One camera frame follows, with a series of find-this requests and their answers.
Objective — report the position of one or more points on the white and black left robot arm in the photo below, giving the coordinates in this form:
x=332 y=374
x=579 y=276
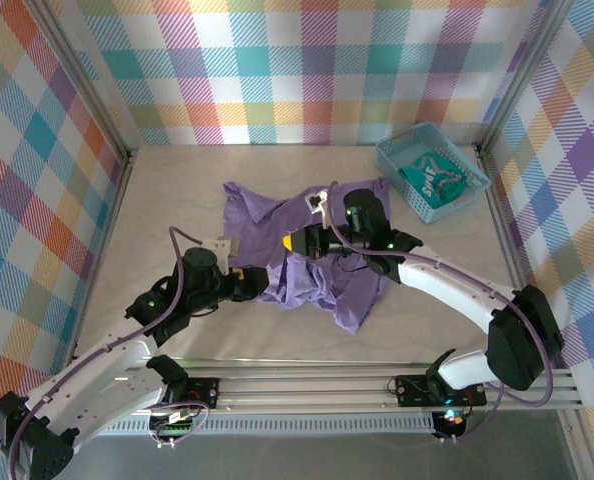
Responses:
x=102 y=360

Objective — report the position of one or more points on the small black controller board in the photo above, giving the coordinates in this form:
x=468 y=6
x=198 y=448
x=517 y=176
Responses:
x=452 y=422
x=172 y=429

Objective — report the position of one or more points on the aluminium table side rail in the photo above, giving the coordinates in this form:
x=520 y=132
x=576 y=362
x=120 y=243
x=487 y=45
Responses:
x=499 y=235
x=126 y=172

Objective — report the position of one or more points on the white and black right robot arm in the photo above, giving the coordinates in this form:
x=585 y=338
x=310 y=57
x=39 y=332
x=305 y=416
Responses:
x=452 y=285

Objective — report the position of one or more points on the teal t-shirt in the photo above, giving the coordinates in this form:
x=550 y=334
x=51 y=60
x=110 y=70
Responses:
x=434 y=182

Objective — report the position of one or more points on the long aluminium base rail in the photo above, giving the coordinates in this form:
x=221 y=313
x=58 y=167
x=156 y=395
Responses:
x=302 y=390

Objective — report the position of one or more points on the purple t-shirt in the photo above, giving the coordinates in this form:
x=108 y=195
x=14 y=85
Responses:
x=257 y=220

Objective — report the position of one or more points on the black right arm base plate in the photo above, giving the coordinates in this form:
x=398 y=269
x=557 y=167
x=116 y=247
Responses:
x=412 y=392

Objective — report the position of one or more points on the light blue plastic basket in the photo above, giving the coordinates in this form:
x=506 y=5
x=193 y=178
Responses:
x=402 y=150

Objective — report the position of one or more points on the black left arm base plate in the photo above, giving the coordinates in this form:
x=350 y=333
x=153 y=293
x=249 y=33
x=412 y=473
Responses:
x=207 y=392

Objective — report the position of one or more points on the aluminium frame post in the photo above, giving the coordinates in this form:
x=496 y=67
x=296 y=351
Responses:
x=524 y=75
x=84 y=75

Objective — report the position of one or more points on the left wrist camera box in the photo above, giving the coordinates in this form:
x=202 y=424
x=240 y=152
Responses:
x=224 y=246

